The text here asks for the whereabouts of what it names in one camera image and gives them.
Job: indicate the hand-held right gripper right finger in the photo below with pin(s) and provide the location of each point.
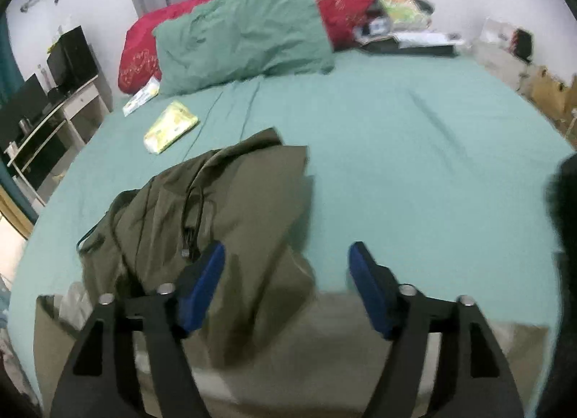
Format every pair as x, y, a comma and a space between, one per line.
366, 285

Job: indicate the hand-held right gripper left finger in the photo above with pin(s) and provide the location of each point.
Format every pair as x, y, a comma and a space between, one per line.
203, 285

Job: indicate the olive and beige jacket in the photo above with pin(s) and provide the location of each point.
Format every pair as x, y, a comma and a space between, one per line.
252, 201

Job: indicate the black clothes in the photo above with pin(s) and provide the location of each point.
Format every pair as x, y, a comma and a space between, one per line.
563, 219

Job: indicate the yellow wipes packet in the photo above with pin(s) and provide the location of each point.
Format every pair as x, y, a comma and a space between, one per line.
170, 127

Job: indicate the white and green booklet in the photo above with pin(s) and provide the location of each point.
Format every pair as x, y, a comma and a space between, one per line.
142, 97

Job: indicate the white desk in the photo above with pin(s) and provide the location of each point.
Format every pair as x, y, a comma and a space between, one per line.
76, 107

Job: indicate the black flat bag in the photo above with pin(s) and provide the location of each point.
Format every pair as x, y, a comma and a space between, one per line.
405, 50

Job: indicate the large red pillow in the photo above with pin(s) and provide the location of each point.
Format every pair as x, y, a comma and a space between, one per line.
142, 48

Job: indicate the black monitor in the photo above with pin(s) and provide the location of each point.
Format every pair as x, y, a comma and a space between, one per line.
72, 59
22, 109

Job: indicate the beige nightstand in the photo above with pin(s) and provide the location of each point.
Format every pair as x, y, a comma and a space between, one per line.
498, 64

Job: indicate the green pillow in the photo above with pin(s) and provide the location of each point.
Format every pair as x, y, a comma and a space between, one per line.
252, 26

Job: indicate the cardboard box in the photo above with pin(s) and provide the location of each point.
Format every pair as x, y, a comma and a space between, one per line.
552, 89

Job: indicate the small red pillow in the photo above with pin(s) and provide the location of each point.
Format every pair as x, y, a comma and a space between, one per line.
347, 7

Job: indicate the teal curtain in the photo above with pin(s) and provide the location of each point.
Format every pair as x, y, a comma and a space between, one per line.
11, 80

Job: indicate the white plastic bag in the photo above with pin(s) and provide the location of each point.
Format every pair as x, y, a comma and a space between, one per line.
496, 30

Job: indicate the small black bag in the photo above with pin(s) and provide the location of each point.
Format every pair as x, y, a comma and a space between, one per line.
523, 44

